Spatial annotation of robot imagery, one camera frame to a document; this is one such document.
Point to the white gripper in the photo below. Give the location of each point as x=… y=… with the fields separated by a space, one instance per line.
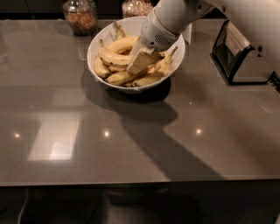
x=156 y=32

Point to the long front yellow banana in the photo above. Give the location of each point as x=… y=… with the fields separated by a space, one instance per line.
x=112 y=58

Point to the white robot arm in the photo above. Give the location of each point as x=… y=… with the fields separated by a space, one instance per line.
x=257 y=20

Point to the upper yellow banana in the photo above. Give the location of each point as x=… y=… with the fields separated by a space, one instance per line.
x=122 y=44

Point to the right curved yellow banana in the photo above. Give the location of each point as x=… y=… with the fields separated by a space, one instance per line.
x=162 y=67

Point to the white bowl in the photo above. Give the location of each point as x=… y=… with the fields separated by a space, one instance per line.
x=132 y=25

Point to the lower yellow banana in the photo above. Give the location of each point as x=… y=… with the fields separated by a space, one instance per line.
x=120 y=78

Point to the left small yellow banana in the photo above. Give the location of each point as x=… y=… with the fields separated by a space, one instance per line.
x=100 y=69

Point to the white stand behind bowl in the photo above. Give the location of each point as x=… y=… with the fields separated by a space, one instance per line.
x=187 y=33

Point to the right glass jar with grains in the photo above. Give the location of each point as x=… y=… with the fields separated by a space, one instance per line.
x=136 y=8

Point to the glass jar with grains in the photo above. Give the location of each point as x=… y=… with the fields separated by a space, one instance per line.
x=81 y=16
x=136 y=8

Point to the left glass jar with grains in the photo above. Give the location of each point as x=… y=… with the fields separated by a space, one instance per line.
x=81 y=16

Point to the black napkin holder box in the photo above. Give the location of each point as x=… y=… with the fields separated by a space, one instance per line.
x=237 y=60

